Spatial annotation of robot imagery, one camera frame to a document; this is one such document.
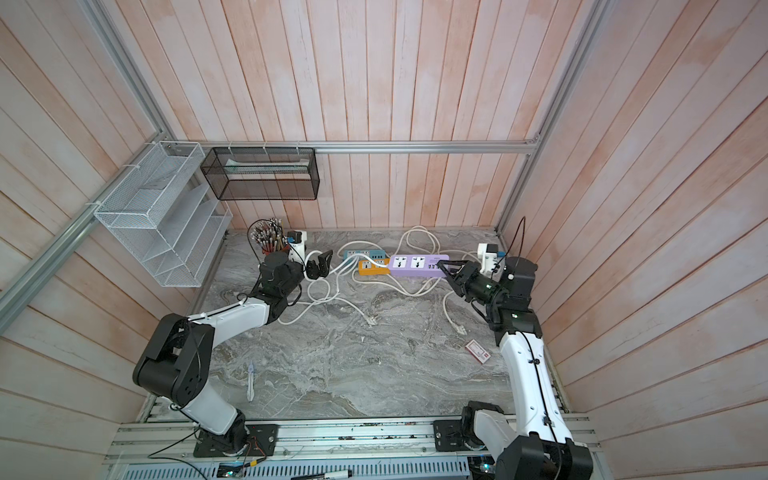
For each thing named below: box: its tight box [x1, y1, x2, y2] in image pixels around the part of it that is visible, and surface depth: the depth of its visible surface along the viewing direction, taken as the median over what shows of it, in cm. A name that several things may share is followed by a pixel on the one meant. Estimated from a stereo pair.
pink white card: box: [465, 339, 491, 365], surface depth 90 cm
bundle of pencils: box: [250, 217, 291, 255], surface depth 97 cm
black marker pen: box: [291, 470, 352, 480], surface depth 69 cm
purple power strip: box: [388, 254, 450, 277], surface depth 76 cm
